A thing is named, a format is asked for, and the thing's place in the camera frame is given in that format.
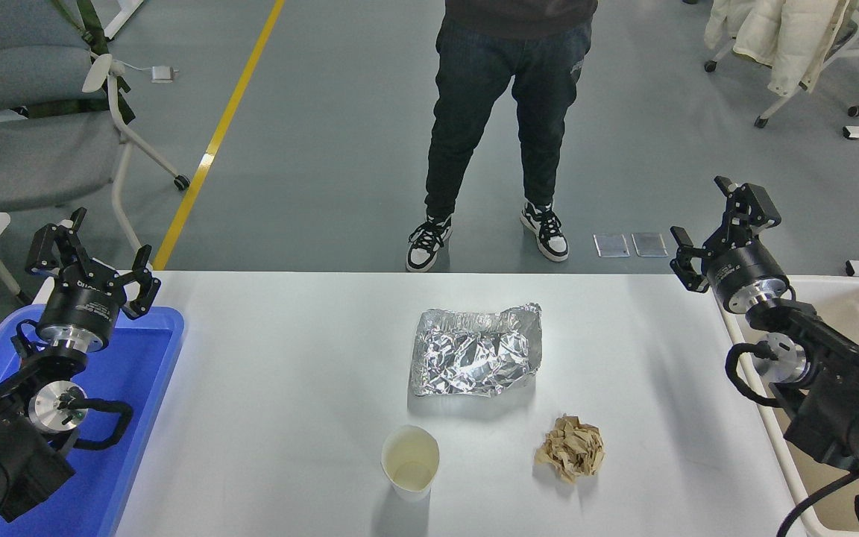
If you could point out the person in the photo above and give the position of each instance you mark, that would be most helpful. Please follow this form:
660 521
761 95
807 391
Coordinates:
504 74

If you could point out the grey office chair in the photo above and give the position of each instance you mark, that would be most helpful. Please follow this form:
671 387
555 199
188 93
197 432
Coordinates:
27 156

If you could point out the white power adapter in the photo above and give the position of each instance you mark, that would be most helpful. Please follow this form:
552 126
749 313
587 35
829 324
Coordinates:
162 74

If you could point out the cream padded coat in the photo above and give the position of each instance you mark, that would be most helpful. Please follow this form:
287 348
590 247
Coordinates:
780 37

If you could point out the blue plastic tray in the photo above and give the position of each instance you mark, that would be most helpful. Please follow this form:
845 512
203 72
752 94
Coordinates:
146 358

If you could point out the silver floor plate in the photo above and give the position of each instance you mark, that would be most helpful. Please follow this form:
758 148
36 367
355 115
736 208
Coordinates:
649 245
611 245

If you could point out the large pale plastic bin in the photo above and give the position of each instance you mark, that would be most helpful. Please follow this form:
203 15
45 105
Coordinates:
847 306

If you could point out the silver foil tray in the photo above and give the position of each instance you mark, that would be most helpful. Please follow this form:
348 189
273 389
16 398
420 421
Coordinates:
474 350

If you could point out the white table leg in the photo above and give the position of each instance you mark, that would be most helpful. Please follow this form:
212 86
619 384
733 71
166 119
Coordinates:
125 15

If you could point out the tan paper ball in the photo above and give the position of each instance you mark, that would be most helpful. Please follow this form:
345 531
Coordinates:
571 447

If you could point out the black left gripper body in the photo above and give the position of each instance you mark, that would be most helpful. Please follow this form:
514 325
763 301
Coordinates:
86 302

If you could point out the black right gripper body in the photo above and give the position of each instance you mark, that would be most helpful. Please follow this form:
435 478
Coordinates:
743 272

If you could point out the white paper cup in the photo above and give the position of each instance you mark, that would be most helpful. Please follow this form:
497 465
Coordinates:
411 459

